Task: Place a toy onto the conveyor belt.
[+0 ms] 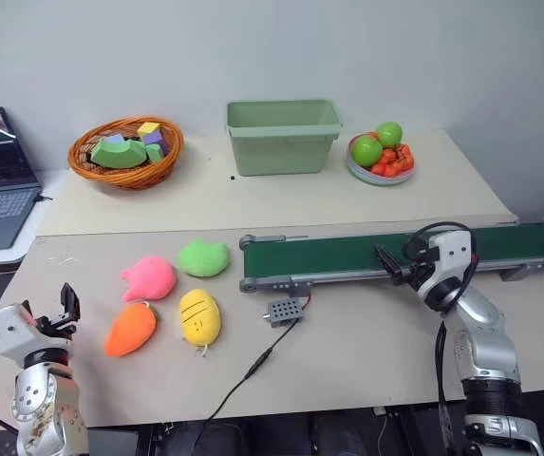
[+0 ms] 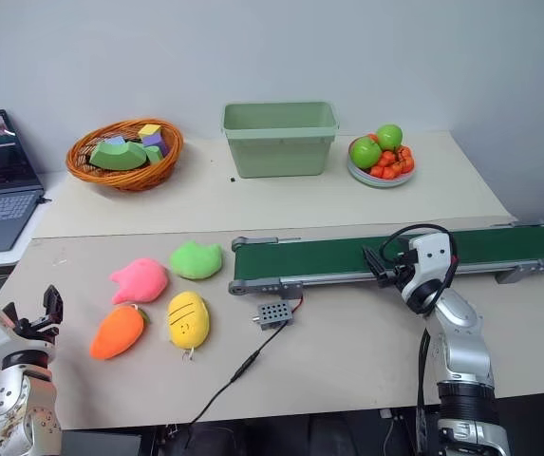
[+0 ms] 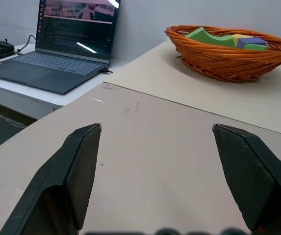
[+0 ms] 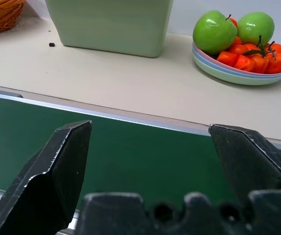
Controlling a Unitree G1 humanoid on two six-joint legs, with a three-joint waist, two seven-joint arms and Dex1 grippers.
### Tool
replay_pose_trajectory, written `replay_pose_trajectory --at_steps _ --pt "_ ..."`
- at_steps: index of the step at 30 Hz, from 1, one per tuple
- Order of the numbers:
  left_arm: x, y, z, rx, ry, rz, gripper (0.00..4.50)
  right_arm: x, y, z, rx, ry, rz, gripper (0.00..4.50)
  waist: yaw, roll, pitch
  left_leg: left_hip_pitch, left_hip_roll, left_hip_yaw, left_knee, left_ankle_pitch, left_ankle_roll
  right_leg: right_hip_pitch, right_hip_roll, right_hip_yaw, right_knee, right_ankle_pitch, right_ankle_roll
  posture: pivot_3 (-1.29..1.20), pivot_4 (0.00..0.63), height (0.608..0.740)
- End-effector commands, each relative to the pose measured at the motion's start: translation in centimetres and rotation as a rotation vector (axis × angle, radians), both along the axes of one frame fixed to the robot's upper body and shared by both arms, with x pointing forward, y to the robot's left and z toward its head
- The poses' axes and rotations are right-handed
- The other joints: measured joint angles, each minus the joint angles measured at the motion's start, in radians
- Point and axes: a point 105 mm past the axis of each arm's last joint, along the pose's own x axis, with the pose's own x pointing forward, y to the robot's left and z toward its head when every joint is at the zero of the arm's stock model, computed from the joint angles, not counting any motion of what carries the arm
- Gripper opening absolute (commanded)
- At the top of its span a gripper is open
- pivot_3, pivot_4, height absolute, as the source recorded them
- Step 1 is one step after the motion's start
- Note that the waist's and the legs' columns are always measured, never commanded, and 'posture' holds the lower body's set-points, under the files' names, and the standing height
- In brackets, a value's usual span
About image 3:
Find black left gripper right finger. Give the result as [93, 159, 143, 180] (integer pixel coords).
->
[212, 123, 281, 233]

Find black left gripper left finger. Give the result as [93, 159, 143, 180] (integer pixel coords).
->
[0, 122, 102, 235]

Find white side table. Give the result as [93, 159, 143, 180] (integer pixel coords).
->
[0, 44, 131, 120]

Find orange wicker basket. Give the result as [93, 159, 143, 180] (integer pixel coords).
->
[165, 25, 281, 83]

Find dark grey laptop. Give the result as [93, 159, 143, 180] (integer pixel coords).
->
[0, 0, 121, 95]

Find small green foam block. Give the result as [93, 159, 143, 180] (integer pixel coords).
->
[243, 43, 268, 52]

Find purple foam block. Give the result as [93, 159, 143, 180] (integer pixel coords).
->
[236, 37, 268, 49]

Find yellow foam block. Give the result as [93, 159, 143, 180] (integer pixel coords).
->
[230, 34, 254, 49]

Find black laptop power cable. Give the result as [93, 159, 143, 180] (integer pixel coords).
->
[16, 35, 37, 55]

